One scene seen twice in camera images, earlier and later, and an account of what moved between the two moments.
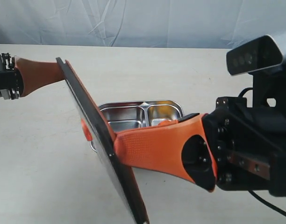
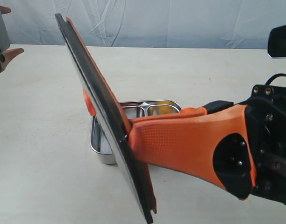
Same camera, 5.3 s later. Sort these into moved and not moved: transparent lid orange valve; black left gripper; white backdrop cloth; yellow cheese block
Moved: black left gripper; transparent lid orange valve
Not moved: yellow cheese block; white backdrop cloth
